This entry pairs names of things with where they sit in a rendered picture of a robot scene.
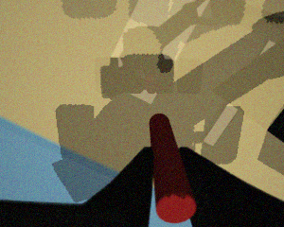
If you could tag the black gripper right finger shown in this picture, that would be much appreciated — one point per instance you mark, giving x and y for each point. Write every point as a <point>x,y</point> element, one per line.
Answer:
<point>223,200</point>

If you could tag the red peg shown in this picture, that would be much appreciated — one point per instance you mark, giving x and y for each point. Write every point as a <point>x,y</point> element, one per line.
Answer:
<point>174,198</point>

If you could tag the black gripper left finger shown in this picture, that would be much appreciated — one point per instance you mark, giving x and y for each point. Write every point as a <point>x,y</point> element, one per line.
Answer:
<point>124,202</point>

